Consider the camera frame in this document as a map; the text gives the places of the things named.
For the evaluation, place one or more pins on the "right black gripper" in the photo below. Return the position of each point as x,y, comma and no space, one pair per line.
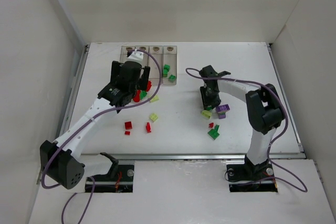
209,98

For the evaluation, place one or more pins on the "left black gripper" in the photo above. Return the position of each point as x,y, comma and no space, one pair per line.
145,76

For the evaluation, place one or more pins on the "red lego piece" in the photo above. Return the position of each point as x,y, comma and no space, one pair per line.
149,86

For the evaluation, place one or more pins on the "red round lego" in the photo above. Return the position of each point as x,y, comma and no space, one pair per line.
137,97

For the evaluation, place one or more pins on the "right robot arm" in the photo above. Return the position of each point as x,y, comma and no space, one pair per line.
264,109

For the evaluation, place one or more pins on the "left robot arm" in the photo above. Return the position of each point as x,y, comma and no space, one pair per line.
61,159

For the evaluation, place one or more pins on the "purple lego stack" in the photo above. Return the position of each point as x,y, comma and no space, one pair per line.
221,110

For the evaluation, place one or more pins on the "yellow sloped lego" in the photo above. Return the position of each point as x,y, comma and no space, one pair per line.
207,114

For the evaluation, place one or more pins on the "yellow lego upper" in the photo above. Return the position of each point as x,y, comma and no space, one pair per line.
154,99

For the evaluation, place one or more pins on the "green lego plate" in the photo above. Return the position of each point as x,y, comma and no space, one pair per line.
213,133

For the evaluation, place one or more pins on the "yellow lego lower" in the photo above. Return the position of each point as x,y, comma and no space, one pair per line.
153,117

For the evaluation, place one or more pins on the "red square lego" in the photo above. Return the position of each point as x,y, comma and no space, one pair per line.
128,125

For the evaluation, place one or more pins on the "red tall lego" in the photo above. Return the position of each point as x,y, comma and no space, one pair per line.
148,127

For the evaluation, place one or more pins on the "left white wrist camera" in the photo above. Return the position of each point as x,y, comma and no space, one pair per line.
135,56

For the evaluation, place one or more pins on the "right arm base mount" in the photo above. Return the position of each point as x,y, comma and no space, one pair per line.
241,180

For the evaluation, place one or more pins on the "aluminium rail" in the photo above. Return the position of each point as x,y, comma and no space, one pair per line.
188,157

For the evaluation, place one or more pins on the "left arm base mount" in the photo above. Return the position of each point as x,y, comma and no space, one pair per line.
120,181

